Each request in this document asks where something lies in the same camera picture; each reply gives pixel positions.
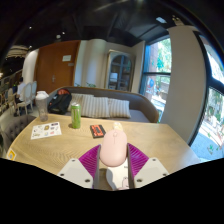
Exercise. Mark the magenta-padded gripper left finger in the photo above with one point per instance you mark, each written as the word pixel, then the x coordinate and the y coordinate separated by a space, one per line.
pixel 75 173

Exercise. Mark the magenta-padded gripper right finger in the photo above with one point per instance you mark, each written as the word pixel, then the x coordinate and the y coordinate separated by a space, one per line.
pixel 151 171

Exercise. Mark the pink computer mouse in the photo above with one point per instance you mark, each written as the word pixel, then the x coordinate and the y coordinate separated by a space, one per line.
pixel 114 147

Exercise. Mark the white mouse pad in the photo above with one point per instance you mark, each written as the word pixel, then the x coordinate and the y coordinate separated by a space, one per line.
pixel 115 176

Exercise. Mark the black box orange print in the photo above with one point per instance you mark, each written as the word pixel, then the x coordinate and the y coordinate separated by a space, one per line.
pixel 97 131

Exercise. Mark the white sticker sheet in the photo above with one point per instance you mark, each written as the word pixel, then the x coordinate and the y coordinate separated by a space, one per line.
pixel 46 130

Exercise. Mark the green drink can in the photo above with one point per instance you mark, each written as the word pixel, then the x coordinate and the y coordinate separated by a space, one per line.
pixel 75 116

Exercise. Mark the grey curved sofa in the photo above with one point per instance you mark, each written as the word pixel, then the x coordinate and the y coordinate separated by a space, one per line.
pixel 141 106

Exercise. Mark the yellow white card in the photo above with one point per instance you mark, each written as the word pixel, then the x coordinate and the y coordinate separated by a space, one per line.
pixel 11 154

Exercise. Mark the striped cushion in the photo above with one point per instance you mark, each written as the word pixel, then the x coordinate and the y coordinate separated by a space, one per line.
pixel 76 98
pixel 119 108
pixel 95 106

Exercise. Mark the black backpack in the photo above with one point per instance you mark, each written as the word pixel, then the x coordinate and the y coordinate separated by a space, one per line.
pixel 60 102

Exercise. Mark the clear shaker bottle white lid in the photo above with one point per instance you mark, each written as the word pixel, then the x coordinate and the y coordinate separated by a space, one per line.
pixel 42 106

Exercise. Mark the grey tufted armchair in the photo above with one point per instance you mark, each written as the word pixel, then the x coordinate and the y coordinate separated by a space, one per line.
pixel 11 128

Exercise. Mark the large dark-framed window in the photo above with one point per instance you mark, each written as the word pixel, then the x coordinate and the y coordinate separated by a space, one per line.
pixel 213 123

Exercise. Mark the group of white chairs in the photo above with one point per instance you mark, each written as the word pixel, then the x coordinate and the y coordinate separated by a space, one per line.
pixel 27 96

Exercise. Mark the person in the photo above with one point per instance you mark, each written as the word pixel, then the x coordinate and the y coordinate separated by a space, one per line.
pixel 21 90

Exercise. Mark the arched glass-door cabinet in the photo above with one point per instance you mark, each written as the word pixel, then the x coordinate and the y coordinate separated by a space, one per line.
pixel 120 71

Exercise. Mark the brown wooden door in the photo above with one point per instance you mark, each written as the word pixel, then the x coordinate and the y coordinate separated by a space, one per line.
pixel 55 66

